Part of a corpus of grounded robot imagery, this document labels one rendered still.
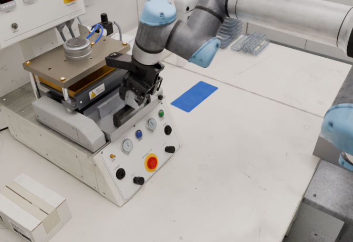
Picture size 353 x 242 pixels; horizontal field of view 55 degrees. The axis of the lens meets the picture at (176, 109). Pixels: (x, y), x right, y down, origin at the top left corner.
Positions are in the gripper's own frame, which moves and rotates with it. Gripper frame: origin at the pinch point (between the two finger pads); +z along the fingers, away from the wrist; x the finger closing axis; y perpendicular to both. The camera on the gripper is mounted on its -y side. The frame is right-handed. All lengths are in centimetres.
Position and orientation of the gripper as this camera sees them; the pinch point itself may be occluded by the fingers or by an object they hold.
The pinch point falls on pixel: (126, 101)
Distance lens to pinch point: 102.4
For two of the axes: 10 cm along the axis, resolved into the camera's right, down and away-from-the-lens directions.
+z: -2.8, 6.2, 7.3
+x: 5.7, -5.1, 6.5
